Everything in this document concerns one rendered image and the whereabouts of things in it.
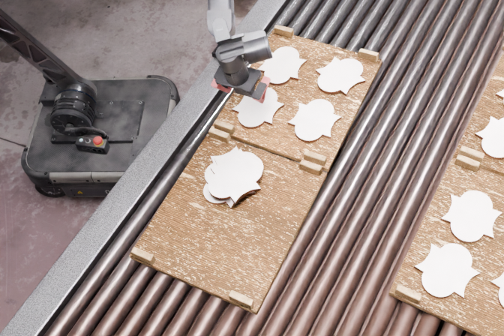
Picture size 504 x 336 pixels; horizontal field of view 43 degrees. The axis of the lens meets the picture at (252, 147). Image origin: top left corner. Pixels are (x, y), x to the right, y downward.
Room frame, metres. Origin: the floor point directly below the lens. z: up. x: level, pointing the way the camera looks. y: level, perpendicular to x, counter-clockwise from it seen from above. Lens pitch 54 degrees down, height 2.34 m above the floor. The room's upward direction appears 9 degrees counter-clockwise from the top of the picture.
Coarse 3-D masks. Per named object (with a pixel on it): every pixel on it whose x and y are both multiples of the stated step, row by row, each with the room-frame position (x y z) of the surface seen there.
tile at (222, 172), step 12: (216, 168) 0.93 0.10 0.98; (228, 168) 0.92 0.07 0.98; (240, 168) 0.92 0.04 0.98; (252, 168) 0.91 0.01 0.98; (216, 180) 0.89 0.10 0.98; (228, 180) 0.89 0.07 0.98; (240, 180) 0.88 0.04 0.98; (252, 180) 0.88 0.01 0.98; (216, 192) 0.86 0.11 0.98; (228, 192) 0.85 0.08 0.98; (240, 192) 0.85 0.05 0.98
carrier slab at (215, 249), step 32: (192, 160) 1.00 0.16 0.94; (288, 160) 0.95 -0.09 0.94; (192, 192) 0.90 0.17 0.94; (256, 192) 0.87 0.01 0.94; (288, 192) 0.85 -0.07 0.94; (160, 224) 0.82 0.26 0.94; (192, 224) 0.81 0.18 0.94; (224, 224) 0.79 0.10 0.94; (256, 224) 0.78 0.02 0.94; (288, 224) 0.76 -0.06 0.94; (160, 256) 0.73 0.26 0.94; (192, 256) 0.72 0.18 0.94; (224, 256) 0.70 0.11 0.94; (256, 256) 0.69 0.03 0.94; (224, 288) 0.62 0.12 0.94; (256, 288) 0.61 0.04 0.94
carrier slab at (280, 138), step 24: (312, 48) 1.33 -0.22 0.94; (336, 48) 1.31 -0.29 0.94; (312, 72) 1.24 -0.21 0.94; (240, 96) 1.19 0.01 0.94; (288, 96) 1.16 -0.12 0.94; (312, 96) 1.15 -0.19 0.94; (336, 96) 1.13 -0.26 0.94; (360, 96) 1.12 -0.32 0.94; (288, 120) 1.08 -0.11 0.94; (264, 144) 1.01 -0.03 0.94; (288, 144) 1.00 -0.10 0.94; (312, 144) 0.99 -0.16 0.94; (336, 144) 0.97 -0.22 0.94
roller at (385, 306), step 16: (496, 64) 1.16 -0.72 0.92; (480, 96) 1.06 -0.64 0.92; (464, 128) 0.97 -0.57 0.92; (448, 160) 0.88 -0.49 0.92; (432, 192) 0.80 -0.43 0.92; (416, 224) 0.71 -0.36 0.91; (400, 256) 0.64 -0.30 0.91; (384, 288) 0.57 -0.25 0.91; (384, 304) 0.53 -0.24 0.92; (368, 320) 0.50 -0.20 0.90; (384, 320) 0.49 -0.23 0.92
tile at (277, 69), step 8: (280, 48) 1.34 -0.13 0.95; (288, 48) 1.33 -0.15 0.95; (272, 56) 1.31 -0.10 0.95; (280, 56) 1.31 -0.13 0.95; (288, 56) 1.30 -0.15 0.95; (296, 56) 1.30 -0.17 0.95; (264, 64) 1.29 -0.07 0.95; (272, 64) 1.28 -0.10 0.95; (280, 64) 1.28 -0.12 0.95; (288, 64) 1.27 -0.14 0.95; (296, 64) 1.26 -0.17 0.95; (264, 72) 1.26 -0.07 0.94; (272, 72) 1.25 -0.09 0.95; (280, 72) 1.25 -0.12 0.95; (288, 72) 1.24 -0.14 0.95; (296, 72) 1.24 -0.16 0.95; (272, 80) 1.22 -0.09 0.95; (280, 80) 1.22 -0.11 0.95; (288, 80) 1.22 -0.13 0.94
